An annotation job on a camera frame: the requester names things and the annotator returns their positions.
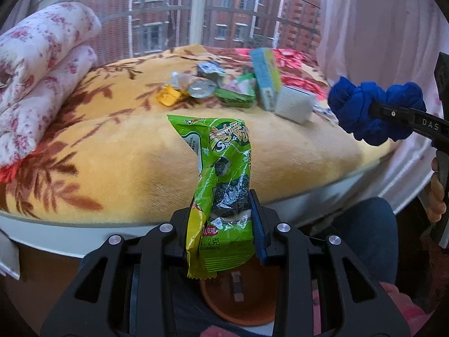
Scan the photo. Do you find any folded floral quilt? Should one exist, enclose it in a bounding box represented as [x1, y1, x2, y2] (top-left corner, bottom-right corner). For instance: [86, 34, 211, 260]
[0, 2, 102, 169]

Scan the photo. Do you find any orange plastic basin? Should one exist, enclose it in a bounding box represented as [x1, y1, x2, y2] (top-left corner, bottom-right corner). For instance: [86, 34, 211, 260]
[199, 259, 282, 327]

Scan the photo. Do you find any clear crumpled plastic wrapper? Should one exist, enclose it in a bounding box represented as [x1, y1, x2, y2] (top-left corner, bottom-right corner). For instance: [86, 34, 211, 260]
[170, 71, 193, 90]

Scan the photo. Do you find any person's blue jeans leg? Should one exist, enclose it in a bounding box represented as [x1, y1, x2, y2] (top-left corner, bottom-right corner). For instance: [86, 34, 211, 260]
[309, 197, 399, 290]

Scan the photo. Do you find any yellow wrapper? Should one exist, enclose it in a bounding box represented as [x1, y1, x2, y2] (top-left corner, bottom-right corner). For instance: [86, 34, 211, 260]
[156, 83, 187, 108]

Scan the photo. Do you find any white cardboard box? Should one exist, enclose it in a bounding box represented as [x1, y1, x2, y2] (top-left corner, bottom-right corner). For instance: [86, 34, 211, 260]
[274, 85, 315, 125]

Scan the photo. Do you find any teal cardboard box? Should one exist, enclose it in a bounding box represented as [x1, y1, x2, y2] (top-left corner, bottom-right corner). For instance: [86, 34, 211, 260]
[249, 48, 283, 113]

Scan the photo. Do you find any green seaweed snack packet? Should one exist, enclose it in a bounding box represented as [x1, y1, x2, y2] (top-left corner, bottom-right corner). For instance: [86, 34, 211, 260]
[167, 115, 255, 279]

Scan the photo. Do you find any green flat snack packet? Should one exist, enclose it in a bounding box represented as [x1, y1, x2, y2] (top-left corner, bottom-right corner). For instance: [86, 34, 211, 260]
[213, 87, 259, 109]

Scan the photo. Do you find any pale pink green packet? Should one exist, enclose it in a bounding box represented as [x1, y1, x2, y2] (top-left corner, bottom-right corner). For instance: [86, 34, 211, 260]
[224, 75, 257, 94]

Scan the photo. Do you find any white bed frame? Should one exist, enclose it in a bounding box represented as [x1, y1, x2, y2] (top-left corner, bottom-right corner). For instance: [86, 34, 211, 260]
[0, 170, 397, 278]

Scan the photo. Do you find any pale pink curtain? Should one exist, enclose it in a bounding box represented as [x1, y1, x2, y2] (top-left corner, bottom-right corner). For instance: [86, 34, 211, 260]
[317, 0, 449, 215]

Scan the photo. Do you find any blue knotted cloth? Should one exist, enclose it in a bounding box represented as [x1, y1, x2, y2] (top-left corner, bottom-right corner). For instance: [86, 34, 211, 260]
[328, 81, 427, 147]

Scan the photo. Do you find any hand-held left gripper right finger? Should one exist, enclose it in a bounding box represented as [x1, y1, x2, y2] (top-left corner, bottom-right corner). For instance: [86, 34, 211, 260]
[247, 189, 411, 337]

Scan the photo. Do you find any blue white crumpled packet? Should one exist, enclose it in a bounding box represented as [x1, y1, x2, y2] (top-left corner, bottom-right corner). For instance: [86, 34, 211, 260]
[196, 61, 226, 79]

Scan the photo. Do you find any white window frame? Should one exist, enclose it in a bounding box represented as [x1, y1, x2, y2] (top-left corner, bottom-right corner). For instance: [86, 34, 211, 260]
[38, 0, 322, 68]

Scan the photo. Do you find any person's right hand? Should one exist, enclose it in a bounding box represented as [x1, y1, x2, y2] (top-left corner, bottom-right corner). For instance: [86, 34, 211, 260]
[425, 157, 448, 224]

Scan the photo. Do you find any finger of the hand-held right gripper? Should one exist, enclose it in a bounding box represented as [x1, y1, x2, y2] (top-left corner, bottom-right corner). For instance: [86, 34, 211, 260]
[370, 100, 419, 132]

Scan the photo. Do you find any red brick building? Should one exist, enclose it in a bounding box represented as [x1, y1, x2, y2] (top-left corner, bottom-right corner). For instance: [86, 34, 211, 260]
[75, 0, 322, 61]

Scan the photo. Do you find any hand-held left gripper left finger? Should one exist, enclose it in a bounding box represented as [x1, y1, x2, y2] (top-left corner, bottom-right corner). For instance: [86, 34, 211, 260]
[40, 202, 197, 337]

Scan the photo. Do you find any round foil lid cup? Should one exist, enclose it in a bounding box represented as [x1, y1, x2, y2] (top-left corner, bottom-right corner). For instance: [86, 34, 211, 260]
[187, 78, 217, 99]

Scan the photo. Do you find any yellow leaf print blanket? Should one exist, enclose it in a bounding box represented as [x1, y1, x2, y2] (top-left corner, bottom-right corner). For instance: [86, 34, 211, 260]
[0, 44, 379, 225]

